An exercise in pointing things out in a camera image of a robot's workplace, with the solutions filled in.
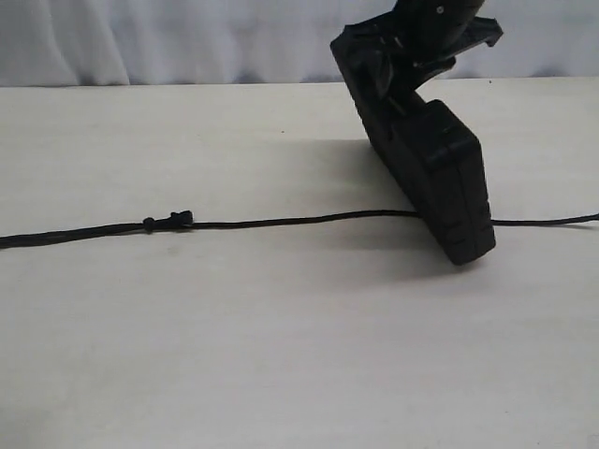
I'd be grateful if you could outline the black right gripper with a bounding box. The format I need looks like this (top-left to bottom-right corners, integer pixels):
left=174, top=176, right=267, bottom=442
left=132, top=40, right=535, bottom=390
left=370, top=1, right=504, bottom=115

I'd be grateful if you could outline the black braided rope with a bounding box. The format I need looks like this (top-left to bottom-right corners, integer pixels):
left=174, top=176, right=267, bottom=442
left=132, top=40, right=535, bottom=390
left=0, top=210, right=599, bottom=250

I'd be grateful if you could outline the black plastic carry case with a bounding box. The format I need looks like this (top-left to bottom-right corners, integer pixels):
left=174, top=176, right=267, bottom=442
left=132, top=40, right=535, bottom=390
left=330, top=14, right=496, bottom=266

